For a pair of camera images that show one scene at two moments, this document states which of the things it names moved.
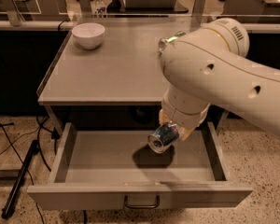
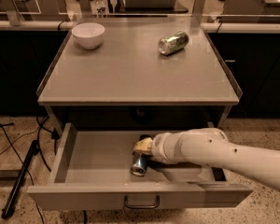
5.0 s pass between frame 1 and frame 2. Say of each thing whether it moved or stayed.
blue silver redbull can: moved
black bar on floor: stayed
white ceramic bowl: stayed
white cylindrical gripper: moved
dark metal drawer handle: stayed
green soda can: stayed
